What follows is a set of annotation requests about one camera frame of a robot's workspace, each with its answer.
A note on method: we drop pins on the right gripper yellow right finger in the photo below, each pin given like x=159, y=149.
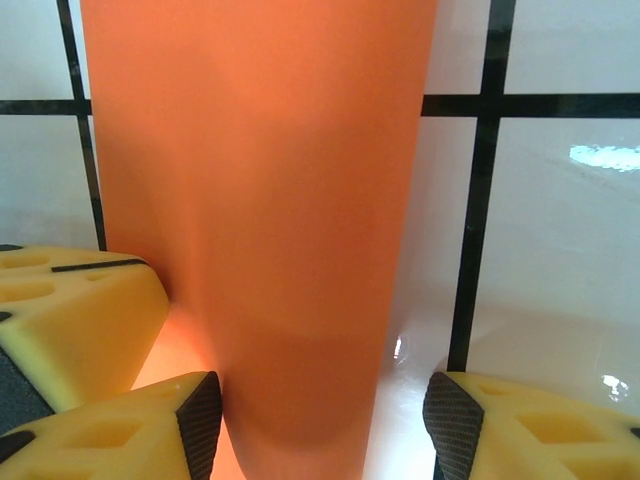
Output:
x=550, y=440

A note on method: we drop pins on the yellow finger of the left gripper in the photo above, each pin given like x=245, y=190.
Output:
x=90, y=330
x=30, y=260

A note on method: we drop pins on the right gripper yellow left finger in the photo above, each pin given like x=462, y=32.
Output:
x=100, y=440

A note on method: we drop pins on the orange square paper sheet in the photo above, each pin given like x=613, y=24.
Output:
x=260, y=200

